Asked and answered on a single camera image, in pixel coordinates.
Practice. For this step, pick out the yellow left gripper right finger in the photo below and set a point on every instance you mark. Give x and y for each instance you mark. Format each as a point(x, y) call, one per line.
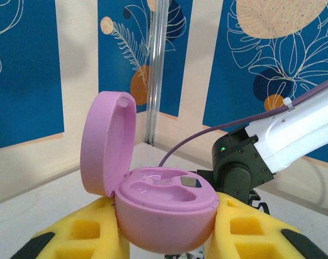
point(269, 237)

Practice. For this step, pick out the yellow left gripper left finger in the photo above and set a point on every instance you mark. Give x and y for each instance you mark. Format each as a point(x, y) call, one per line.
point(104, 213)

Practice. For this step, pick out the pink earbud charging case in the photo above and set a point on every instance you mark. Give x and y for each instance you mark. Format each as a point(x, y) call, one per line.
point(158, 215)

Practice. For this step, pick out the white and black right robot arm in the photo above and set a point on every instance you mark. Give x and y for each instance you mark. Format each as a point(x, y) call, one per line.
point(293, 135)

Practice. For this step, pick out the aluminium frame post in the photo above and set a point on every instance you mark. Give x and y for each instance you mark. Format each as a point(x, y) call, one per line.
point(154, 81)

